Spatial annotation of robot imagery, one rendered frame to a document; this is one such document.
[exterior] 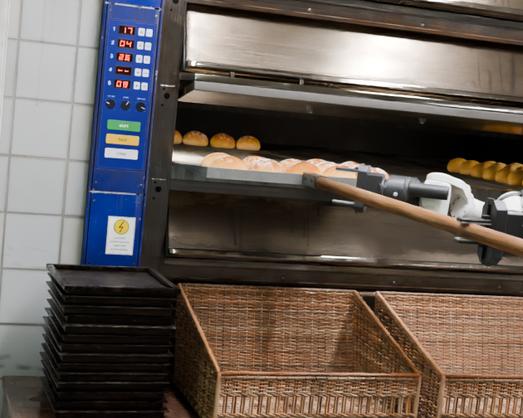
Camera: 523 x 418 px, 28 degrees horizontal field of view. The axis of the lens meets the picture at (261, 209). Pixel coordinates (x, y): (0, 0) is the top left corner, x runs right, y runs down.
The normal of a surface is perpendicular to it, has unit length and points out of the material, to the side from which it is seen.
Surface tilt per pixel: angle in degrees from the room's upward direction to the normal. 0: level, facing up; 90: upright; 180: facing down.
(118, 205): 90
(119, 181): 90
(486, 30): 90
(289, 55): 70
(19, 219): 90
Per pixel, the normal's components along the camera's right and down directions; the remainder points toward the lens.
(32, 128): 0.30, 0.14
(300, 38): 0.33, -0.20
